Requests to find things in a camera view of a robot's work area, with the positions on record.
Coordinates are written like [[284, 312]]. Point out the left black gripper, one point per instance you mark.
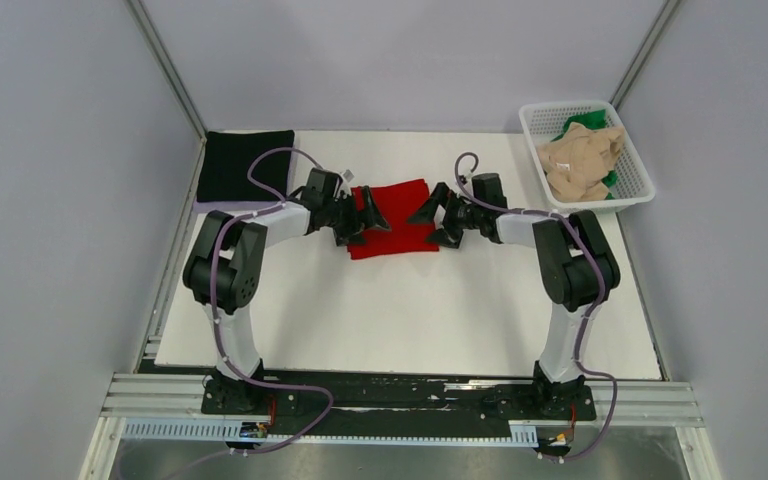
[[370, 217]]

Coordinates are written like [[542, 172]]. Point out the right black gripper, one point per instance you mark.
[[448, 235]]

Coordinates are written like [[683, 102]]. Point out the red t shirt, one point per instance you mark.
[[397, 202]]

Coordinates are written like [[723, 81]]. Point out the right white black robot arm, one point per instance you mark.
[[577, 268]]

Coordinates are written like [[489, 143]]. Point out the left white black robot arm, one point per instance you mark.
[[224, 267]]

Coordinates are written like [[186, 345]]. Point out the folded black t shirt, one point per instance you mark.
[[245, 166]]

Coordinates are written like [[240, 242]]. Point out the beige t shirt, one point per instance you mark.
[[579, 162]]

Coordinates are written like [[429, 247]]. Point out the white plastic basket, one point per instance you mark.
[[543, 122]]

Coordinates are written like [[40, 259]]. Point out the folded lavender t shirt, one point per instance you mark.
[[225, 206]]

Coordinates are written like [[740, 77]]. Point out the green t shirt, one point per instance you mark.
[[586, 120]]

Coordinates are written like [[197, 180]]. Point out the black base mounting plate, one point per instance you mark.
[[402, 404]]

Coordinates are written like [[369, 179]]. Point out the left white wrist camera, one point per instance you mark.
[[346, 176]]

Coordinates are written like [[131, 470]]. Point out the aluminium frame rail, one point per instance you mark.
[[639, 403]]

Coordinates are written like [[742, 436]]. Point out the white slotted cable duct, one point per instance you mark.
[[516, 435]]

